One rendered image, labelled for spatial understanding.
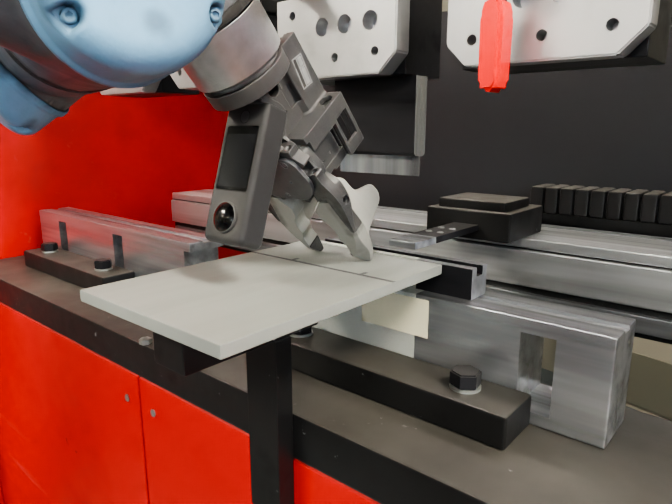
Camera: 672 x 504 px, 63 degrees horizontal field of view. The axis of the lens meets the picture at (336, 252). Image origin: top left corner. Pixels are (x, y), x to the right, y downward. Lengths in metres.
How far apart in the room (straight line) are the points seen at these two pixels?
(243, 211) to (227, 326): 0.10
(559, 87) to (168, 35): 0.86
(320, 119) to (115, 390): 0.48
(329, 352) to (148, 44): 0.40
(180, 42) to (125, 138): 1.14
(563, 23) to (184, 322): 0.34
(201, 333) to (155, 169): 1.06
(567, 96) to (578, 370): 0.62
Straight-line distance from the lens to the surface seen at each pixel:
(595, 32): 0.45
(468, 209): 0.74
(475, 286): 0.53
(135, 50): 0.22
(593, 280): 0.75
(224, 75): 0.42
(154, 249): 0.87
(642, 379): 2.59
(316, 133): 0.46
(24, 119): 0.37
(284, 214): 0.53
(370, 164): 0.59
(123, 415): 0.80
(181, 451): 0.70
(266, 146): 0.44
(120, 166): 1.36
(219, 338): 0.35
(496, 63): 0.43
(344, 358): 0.55
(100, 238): 1.02
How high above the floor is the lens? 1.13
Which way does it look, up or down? 13 degrees down
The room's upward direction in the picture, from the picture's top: straight up
